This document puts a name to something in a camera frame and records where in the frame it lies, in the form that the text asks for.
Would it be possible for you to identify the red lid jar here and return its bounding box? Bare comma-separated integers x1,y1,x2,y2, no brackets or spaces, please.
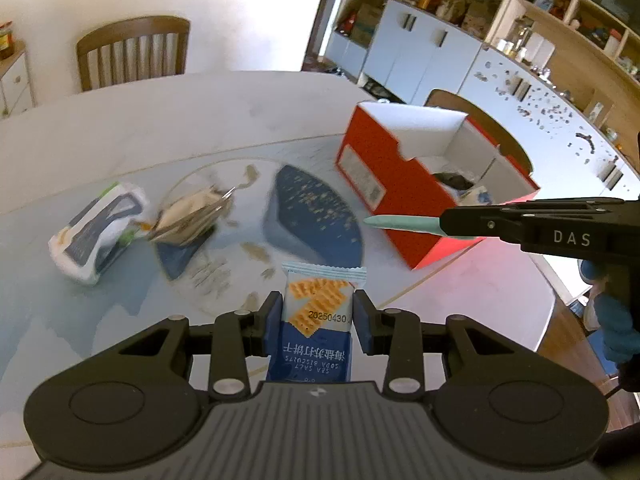
0,21,15,60

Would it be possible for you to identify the white drawer sideboard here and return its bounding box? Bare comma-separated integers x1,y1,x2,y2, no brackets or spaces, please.
0,40,34,119

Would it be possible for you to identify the right wooden chair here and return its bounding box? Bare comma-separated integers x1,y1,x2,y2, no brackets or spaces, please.
425,89,533,176

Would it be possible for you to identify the blueberry bread packet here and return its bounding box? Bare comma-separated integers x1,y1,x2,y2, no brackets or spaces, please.
458,185,494,207

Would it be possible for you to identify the blue cracker packet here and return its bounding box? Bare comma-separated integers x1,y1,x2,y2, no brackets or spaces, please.
267,262,367,384

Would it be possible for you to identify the far wooden chair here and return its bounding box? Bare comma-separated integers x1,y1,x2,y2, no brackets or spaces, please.
76,15,191,92

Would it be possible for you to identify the silver foil snack wrapper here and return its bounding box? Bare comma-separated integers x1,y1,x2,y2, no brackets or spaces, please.
146,186,235,246

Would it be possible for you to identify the white wall cabinet unit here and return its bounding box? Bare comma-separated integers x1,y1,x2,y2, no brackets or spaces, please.
320,0,639,198

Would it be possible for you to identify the wooden chair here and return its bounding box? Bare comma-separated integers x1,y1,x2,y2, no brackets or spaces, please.
425,89,533,176
76,15,191,92

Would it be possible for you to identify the black snack packet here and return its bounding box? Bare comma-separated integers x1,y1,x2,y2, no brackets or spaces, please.
433,171,475,192

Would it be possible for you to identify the white tissue pack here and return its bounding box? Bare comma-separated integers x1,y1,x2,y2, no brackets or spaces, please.
48,182,152,285

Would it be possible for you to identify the blue gloved right hand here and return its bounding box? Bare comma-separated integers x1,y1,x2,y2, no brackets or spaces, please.
579,260,639,365

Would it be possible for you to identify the red white cardboard box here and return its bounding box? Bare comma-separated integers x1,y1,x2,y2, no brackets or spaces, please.
335,100,542,271

